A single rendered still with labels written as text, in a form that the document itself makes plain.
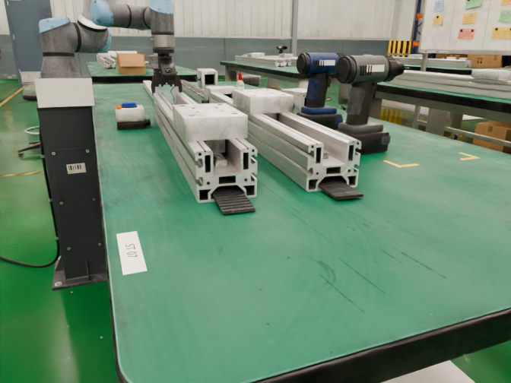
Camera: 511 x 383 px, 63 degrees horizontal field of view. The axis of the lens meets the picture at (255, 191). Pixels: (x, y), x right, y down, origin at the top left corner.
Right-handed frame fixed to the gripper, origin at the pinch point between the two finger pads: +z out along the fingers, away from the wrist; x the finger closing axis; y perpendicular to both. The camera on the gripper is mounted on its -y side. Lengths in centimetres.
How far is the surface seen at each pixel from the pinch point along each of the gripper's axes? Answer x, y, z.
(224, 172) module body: 0, -84, -2
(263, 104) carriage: -17, -53, -9
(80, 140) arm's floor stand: 32.6, 34.1, 16.4
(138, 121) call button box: 10.8, -20.4, 0.0
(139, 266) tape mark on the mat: 15, -103, 2
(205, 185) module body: 4, -85, -1
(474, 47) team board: -280, 157, -21
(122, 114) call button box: 15.3, -20.7, -2.4
